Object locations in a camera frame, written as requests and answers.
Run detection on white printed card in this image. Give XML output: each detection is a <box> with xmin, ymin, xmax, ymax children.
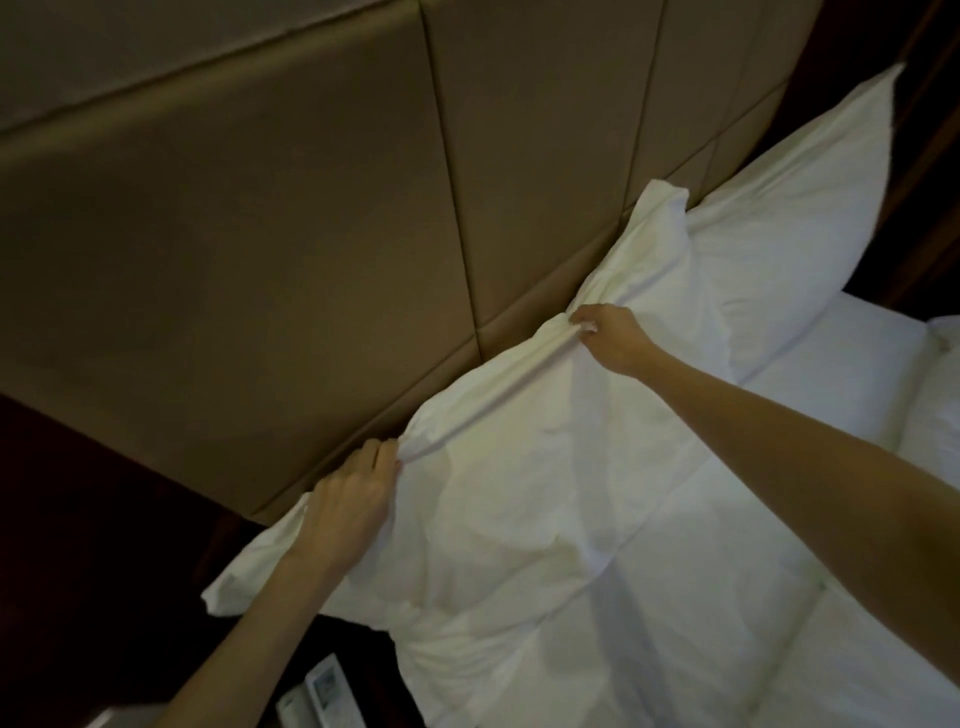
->
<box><xmin>303</xmin><ymin>652</ymin><xmax>351</xmax><ymax>712</ymax></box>

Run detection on white telephone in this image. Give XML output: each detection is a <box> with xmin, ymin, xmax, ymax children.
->
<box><xmin>274</xmin><ymin>685</ymin><xmax>319</xmax><ymax>728</ymax></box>

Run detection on beige padded headboard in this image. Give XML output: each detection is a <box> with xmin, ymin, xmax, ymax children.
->
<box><xmin>0</xmin><ymin>0</ymin><xmax>826</xmax><ymax>526</ymax></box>

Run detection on person's left hand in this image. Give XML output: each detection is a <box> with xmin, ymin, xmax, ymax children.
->
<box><xmin>291</xmin><ymin>438</ymin><xmax>404</xmax><ymax>573</ymax></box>

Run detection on person's right hand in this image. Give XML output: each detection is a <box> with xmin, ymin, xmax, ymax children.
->
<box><xmin>567</xmin><ymin>303</ymin><xmax>663</xmax><ymax>380</ymax></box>

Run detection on white plump pillow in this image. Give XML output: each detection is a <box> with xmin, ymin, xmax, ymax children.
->
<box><xmin>684</xmin><ymin>63</ymin><xmax>906</xmax><ymax>385</ymax></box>

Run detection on white duvet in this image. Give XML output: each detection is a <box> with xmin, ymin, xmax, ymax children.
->
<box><xmin>386</xmin><ymin>291</ymin><xmax>960</xmax><ymax>728</ymax></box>

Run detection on person's right forearm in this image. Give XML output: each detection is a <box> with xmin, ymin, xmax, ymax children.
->
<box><xmin>636</xmin><ymin>345</ymin><xmax>960</xmax><ymax>687</ymax></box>

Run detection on person's left forearm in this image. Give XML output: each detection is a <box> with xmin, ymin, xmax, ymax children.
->
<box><xmin>153</xmin><ymin>546</ymin><xmax>333</xmax><ymax>728</ymax></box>

